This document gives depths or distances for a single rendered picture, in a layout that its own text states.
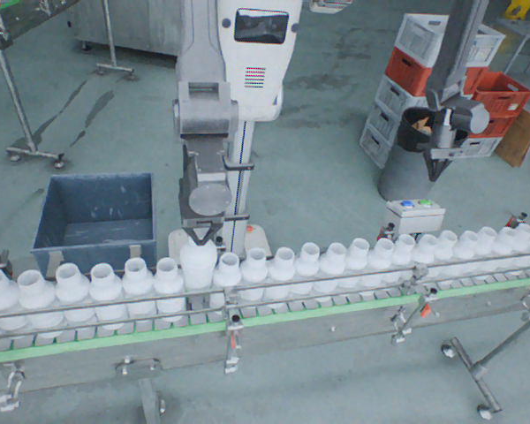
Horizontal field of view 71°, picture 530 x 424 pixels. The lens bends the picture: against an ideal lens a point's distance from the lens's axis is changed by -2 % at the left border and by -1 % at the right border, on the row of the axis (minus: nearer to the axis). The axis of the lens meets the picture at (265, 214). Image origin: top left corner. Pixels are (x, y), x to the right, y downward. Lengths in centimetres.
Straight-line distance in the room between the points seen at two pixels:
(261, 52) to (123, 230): 76
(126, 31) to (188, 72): 400
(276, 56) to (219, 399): 142
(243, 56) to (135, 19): 335
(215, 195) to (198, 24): 21
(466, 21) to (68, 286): 90
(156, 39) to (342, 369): 361
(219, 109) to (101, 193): 90
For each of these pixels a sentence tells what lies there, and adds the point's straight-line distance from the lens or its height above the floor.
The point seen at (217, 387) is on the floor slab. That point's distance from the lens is 187.
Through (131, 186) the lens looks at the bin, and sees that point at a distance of 134.
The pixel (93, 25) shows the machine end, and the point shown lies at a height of 30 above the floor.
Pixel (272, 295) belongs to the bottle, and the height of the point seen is 105.
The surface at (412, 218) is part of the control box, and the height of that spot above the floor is 110.
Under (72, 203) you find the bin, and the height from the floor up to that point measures 83.
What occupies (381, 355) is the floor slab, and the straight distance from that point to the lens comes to 213.
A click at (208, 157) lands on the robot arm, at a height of 145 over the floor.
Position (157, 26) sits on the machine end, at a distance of 436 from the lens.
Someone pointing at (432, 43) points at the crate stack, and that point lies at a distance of 294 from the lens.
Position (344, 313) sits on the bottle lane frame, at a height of 98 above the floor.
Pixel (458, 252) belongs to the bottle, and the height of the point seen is 112.
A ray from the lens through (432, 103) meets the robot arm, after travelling 104.
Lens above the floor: 175
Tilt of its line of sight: 43 degrees down
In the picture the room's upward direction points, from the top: 11 degrees clockwise
